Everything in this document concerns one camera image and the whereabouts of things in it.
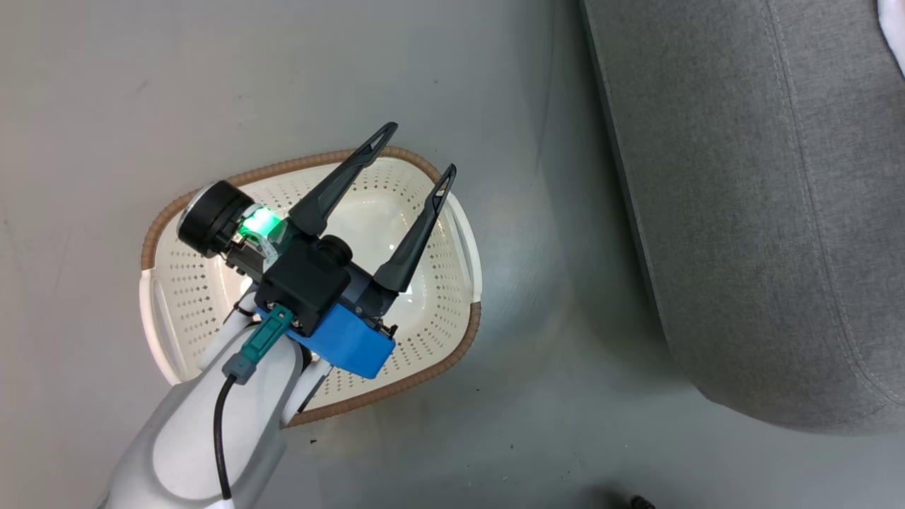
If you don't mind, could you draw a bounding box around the grey fabric sofa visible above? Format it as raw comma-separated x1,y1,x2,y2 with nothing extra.
579,0,905,434

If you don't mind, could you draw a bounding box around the white cloth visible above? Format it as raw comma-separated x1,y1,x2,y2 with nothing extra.
875,0,905,77

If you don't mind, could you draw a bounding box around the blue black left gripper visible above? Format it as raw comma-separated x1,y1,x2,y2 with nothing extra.
176,121,458,380

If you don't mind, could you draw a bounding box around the white perforated basket brown rim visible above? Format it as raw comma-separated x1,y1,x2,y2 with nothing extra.
139,146,484,429

